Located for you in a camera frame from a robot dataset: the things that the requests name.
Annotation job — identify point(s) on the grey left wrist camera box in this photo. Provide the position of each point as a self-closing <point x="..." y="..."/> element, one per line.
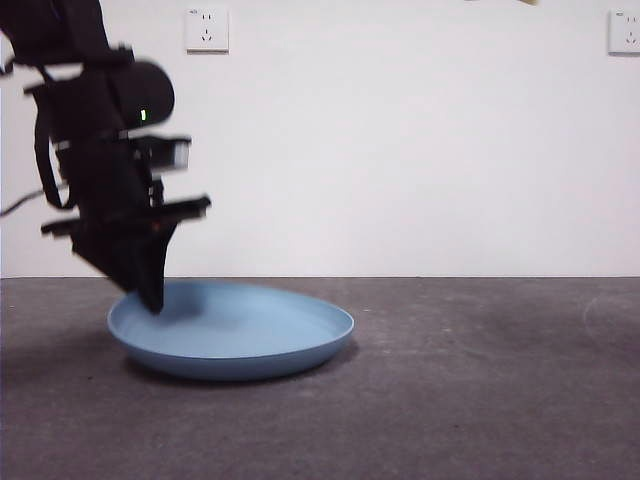
<point x="170" y="152"/>

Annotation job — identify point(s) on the light blue round plate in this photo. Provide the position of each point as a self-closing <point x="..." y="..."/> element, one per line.
<point x="250" y="340"/>

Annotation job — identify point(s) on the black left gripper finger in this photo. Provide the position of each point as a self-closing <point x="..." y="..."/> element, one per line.
<point x="110" y="260"/>
<point x="156" y="270"/>

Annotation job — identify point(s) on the white wall socket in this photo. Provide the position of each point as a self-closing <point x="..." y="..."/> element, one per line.
<point x="208" y="30"/>
<point x="625" y="32"/>

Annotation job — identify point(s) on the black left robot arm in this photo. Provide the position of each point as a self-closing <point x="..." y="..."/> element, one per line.
<point x="65" y="40"/>

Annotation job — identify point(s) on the yellow sponge with green pad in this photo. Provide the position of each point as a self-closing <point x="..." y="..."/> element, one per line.
<point x="531" y="2"/>

